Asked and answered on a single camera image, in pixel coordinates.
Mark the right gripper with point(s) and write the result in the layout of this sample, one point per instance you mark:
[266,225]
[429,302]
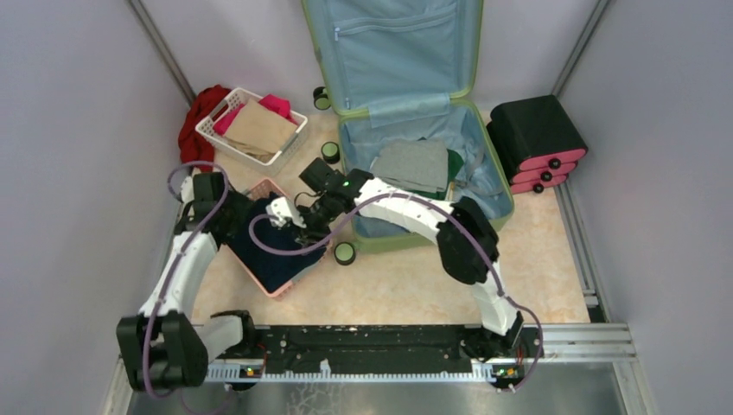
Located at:
[313,221]

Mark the left aluminium corner post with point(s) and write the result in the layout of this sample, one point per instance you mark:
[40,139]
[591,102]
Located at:
[157,40]

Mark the white plastic basket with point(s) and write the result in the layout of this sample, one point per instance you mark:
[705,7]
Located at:
[242,96]

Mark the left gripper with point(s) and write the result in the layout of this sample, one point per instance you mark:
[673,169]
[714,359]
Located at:
[239,223]

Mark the black and pink storage stack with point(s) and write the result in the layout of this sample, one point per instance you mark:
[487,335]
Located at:
[536,141]

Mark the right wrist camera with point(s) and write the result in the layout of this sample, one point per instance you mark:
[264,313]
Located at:
[282,212]

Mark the red cloth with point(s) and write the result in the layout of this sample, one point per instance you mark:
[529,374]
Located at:
[192,145]

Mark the green hard-shell suitcase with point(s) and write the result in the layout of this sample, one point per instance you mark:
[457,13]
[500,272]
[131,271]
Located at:
[403,70]

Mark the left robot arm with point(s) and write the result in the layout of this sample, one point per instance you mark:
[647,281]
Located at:
[159,346]

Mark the tan folded cloth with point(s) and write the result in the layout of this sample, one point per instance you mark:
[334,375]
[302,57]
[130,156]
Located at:
[259,133]

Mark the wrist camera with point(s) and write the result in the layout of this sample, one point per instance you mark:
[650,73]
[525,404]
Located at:
[186,192]
[282,212]

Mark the right aluminium corner post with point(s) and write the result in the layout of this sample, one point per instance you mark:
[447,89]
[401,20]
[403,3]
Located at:
[582,42]

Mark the pink plastic basket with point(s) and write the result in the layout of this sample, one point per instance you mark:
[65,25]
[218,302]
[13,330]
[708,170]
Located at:
[259,190]

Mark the green folded garment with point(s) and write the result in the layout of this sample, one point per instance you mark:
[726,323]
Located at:
[455,164]

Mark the grey garment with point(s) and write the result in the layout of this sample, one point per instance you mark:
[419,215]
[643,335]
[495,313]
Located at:
[414,165]

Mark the magenta cloth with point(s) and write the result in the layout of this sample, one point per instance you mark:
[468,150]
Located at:
[270,102]

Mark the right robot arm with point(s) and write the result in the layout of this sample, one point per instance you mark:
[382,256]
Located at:
[466,241]

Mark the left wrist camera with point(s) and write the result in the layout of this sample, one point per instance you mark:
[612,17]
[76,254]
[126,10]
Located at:
[186,192]

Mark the navy blue garment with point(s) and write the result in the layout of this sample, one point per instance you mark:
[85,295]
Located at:
[270,270]

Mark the aluminium corner post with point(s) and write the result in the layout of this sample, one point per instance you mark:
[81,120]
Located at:
[582,42]
[157,40]

